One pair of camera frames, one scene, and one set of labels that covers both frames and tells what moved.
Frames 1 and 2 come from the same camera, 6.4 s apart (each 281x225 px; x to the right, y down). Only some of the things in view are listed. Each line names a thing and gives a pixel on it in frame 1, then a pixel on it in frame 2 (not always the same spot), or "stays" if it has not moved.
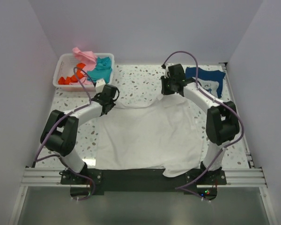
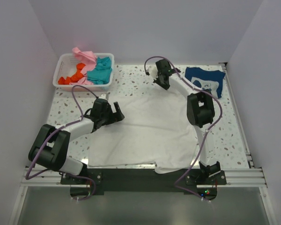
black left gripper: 97,96 → 114,117
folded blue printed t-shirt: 210,80 stays
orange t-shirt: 73,78 stays
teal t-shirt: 103,70 stays
